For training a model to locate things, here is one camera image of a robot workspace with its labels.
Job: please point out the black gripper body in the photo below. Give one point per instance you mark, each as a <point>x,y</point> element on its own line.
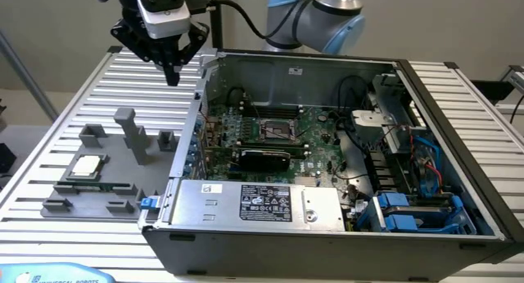
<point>141,34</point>

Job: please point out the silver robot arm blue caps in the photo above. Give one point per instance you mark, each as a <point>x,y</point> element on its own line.
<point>327,19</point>

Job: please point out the CPU socket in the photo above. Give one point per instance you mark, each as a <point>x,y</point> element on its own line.
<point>273,129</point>

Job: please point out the silver CPU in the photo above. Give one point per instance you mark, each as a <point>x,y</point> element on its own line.
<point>87,165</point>

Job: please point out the black vertical pole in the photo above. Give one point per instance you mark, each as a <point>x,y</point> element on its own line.
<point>215,22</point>

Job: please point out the grey metal stand leg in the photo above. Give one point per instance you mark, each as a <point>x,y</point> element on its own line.
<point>28,80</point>

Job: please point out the black RAM slots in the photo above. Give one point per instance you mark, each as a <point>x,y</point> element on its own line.
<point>269,111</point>

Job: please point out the grey parts rack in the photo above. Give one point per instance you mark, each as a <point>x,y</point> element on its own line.
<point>123,169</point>

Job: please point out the black graphics card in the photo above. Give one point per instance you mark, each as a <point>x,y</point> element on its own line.
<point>264,161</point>

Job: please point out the green motherboard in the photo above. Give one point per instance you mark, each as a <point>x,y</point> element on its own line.
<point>315,148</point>

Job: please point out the green RAM stick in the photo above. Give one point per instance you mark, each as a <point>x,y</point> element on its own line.
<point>101,186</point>

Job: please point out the black block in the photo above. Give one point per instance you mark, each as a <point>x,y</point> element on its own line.
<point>5,158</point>

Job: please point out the metal drive cage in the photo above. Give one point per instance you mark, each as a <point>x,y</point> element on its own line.
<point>388,111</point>

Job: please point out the blue case latch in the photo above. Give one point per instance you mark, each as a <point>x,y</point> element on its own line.
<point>149,203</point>

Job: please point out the silver power supply unit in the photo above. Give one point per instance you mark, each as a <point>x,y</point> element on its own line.
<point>220,209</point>

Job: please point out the black box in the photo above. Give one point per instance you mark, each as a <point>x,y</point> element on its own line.
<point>491,91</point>

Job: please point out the black open PC case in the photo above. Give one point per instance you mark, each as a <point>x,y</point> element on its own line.
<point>327,252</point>

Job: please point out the blue disk bay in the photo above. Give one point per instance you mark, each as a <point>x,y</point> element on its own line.
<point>409,212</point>

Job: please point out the blue robot teach pendant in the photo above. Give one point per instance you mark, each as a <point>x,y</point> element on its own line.
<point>49,275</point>

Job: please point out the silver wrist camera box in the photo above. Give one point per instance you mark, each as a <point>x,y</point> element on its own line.
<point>165,17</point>

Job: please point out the aluminium profile rail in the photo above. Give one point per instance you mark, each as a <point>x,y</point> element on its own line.
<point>513,80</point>

